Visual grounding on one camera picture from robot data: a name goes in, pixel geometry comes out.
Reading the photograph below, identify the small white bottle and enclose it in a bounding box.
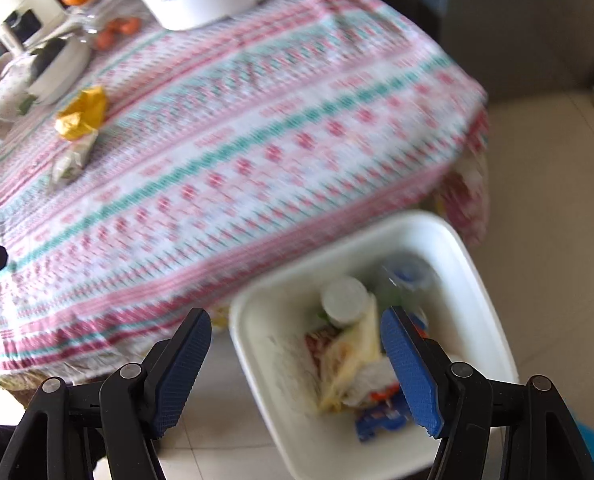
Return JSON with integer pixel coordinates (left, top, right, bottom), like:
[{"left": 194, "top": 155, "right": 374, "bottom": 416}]
[{"left": 321, "top": 276, "right": 370, "bottom": 328}]

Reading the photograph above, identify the striped patterned tablecloth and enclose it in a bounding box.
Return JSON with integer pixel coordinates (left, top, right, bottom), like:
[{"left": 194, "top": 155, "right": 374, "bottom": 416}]
[{"left": 0, "top": 0, "right": 490, "bottom": 386}]

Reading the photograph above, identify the yellow crumpled wrapper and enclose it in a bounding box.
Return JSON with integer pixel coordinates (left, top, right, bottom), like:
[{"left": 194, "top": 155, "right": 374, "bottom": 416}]
[{"left": 56, "top": 86, "right": 108, "bottom": 141}]

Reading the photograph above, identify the glass jar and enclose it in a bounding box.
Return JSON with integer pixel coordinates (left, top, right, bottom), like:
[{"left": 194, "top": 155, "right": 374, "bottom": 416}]
[{"left": 67, "top": 0, "right": 142, "bottom": 46}]

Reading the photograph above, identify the beige snack packet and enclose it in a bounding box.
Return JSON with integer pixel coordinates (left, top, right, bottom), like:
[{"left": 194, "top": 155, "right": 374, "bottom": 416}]
[{"left": 319, "top": 295, "right": 385, "bottom": 413}]

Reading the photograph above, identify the white trash bin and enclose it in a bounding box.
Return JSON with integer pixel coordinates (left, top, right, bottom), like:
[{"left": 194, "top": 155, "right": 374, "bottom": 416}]
[{"left": 228, "top": 210, "right": 520, "bottom": 480}]

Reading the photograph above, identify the floral table underlay cloth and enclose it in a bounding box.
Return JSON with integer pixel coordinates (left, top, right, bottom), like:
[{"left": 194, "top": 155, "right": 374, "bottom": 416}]
[{"left": 434, "top": 155, "right": 490, "bottom": 248}]

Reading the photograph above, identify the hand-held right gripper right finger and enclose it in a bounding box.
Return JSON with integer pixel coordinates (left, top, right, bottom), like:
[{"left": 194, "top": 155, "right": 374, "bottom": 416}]
[{"left": 381, "top": 305, "right": 594, "bottom": 480}]

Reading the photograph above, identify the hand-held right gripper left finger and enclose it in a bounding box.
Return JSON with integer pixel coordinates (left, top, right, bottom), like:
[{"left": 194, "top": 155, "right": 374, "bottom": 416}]
[{"left": 0, "top": 307, "right": 212, "bottom": 480}]

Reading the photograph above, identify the large translucent plastic bottle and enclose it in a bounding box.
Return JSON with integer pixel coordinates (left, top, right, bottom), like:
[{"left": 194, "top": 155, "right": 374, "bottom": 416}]
[{"left": 377, "top": 254, "right": 444, "bottom": 311}]

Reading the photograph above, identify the white ceramic bowl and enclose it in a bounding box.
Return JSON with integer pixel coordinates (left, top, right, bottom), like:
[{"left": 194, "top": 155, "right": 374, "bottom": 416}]
[{"left": 27, "top": 35, "right": 92, "bottom": 106}]

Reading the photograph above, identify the pale crumpled wrapper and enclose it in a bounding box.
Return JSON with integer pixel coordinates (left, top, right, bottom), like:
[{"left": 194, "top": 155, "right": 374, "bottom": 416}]
[{"left": 51, "top": 130, "right": 100, "bottom": 186}]

